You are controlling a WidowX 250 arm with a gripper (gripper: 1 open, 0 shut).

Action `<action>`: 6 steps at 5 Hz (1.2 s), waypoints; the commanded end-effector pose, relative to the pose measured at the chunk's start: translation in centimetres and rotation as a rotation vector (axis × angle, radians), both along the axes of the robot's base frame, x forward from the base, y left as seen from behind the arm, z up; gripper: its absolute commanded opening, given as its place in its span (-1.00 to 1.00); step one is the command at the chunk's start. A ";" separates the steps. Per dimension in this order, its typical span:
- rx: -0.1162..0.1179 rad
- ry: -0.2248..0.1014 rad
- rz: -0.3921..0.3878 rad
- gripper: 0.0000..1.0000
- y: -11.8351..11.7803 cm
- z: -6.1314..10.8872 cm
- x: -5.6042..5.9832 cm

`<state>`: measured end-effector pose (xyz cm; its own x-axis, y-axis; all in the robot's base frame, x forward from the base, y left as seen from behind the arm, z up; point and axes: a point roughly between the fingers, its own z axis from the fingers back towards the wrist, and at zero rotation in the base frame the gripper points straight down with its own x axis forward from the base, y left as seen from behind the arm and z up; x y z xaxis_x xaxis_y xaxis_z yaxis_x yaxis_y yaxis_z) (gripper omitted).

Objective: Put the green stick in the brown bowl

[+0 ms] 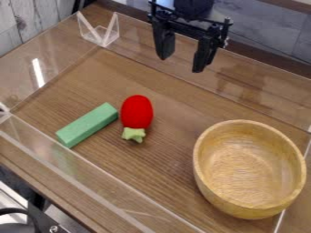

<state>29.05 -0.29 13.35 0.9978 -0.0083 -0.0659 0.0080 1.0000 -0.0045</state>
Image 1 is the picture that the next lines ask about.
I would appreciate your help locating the black metal table bracket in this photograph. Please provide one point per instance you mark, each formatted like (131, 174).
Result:
(46, 223)

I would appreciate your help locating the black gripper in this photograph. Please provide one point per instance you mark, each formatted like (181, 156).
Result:
(193, 18)

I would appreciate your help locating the light wooden bowl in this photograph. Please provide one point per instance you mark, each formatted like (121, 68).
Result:
(250, 169)

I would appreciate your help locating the clear acrylic enclosure wall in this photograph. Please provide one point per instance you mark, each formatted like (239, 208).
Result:
(126, 187)

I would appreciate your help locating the green rectangular block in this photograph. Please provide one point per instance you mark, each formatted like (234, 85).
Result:
(87, 125)

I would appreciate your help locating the red plush strawberry toy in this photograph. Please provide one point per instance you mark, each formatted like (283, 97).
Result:
(137, 116)

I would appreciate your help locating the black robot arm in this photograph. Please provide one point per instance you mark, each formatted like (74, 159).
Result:
(195, 19)

